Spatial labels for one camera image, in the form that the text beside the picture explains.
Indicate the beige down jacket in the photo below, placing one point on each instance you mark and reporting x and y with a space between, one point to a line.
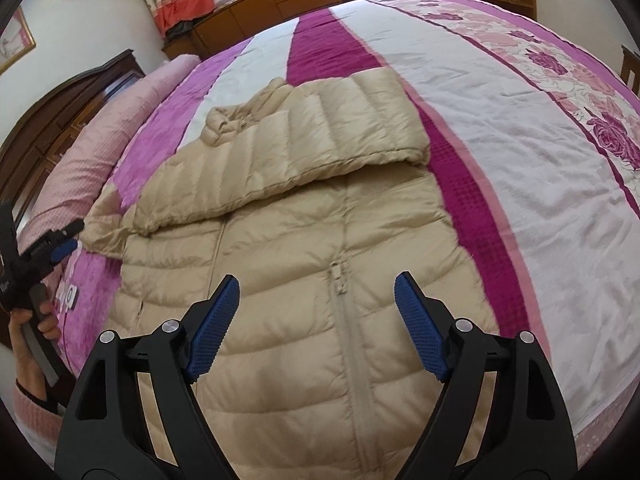
300 220

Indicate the framed wall picture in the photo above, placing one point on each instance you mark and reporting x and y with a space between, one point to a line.
15 40

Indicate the dark cloth on cabinet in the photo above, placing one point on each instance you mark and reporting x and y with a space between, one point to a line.
181 29

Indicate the wooden chair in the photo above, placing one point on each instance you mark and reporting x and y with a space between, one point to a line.
631 67

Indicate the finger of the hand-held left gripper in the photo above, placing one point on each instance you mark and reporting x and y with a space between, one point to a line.
70 226
65 248

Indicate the pink and white floral bedspread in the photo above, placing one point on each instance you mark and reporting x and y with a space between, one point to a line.
500 135

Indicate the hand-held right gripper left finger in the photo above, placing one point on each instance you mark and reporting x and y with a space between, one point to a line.
212 330

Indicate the dark wooden headboard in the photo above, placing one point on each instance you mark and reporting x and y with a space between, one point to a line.
60 105

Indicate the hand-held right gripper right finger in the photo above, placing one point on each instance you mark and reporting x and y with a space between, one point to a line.
420 325

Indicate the white controller box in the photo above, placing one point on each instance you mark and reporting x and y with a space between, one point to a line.
70 297

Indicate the pink rolled quilt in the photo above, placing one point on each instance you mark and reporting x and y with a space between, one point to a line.
100 145

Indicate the person's left hand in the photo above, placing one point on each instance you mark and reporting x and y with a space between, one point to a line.
25 355

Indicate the person's left forearm pink sleeve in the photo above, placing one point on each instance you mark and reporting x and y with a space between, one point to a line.
35 410

